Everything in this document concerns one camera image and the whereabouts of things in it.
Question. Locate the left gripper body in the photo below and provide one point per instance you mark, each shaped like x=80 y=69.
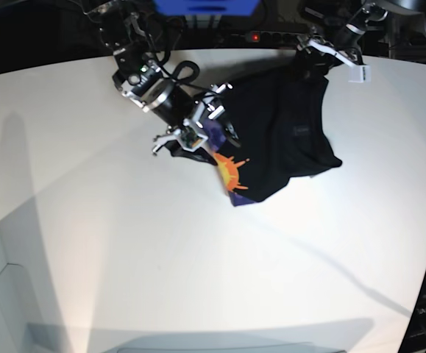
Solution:
x=316 y=44

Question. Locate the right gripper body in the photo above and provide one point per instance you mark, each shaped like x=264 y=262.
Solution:
x=177 y=109

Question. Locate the black T-shirt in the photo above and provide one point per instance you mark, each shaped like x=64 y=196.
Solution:
x=279 y=124

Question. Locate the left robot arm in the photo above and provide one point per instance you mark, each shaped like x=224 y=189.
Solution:
x=334 y=42

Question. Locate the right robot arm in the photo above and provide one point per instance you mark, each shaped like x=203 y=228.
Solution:
x=125 y=31

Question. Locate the black power strip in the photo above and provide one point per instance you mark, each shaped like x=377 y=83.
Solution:
x=265 y=39

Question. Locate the blue plastic box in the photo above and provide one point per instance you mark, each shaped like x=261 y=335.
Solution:
x=206 y=7

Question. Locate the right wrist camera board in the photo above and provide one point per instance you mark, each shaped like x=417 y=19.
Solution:
x=191 y=139

